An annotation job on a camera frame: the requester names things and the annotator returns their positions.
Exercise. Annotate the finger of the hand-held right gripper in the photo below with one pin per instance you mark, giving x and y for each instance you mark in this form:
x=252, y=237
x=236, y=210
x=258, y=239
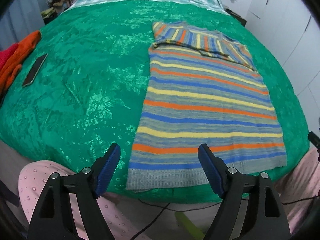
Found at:
x=314, y=138

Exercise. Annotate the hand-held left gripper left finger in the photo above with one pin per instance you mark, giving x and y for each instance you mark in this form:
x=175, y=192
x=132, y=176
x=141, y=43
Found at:
x=108, y=170

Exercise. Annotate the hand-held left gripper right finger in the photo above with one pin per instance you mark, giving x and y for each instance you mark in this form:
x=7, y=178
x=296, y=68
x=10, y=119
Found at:
x=211, y=170

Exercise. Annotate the striped knit sweater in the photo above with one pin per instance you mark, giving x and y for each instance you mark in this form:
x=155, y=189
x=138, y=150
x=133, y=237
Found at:
x=200, y=110

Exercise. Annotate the olive folded clothes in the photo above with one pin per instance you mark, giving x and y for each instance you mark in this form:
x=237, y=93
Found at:
x=48, y=15

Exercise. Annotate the person's right leg pink pyjama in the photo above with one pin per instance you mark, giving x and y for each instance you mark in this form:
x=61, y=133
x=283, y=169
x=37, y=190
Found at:
x=300, y=180

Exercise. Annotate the person's leg pink pyjama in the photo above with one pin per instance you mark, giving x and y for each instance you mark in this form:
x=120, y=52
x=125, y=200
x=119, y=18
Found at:
x=75, y=212
x=300, y=180

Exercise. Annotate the person's left leg pink pyjama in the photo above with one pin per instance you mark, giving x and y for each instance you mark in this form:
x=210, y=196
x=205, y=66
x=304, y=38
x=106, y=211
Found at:
x=75, y=212

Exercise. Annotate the yellow-green floor object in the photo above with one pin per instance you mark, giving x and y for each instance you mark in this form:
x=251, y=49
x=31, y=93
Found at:
x=190, y=226

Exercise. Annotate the green floral bedspread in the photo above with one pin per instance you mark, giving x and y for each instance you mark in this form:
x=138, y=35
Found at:
x=87, y=80

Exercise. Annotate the white wardrobe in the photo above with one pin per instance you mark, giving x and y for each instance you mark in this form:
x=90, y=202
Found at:
x=287, y=30

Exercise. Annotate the black smartphone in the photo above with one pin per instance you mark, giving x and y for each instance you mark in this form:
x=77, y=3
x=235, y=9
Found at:
x=35, y=70

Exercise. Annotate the orange cloth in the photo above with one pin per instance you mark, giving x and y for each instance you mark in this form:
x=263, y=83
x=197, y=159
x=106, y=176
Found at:
x=17, y=60

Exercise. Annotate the dark wooden nightstand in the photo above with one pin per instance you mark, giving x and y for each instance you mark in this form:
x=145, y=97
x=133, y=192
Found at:
x=237, y=17

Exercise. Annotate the red cloth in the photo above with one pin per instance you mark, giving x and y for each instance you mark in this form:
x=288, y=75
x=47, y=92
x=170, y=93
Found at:
x=6, y=55

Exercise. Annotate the grey curtain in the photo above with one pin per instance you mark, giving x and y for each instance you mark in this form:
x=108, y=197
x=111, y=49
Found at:
x=22, y=10

